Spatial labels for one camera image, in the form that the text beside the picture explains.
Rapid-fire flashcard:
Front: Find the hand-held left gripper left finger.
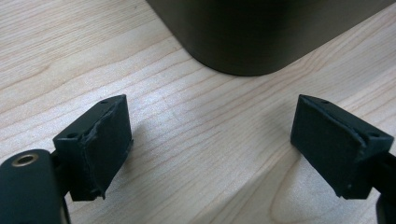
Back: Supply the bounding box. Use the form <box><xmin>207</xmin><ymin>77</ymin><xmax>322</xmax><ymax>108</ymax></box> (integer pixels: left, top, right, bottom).
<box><xmin>52</xmin><ymin>93</ymin><xmax>134</xmax><ymax>202</ymax></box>

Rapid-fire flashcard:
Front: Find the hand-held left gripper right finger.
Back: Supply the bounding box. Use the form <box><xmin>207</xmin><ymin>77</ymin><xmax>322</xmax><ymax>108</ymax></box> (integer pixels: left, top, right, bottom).
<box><xmin>290</xmin><ymin>93</ymin><xmax>395</xmax><ymax>200</ymax></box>

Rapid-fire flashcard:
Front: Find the dark metal compartment tray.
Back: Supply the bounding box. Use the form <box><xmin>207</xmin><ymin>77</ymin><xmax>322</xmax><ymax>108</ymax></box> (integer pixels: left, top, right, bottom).
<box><xmin>145</xmin><ymin>0</ymin><xmax>396</xmax><ymax>77</ymax></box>

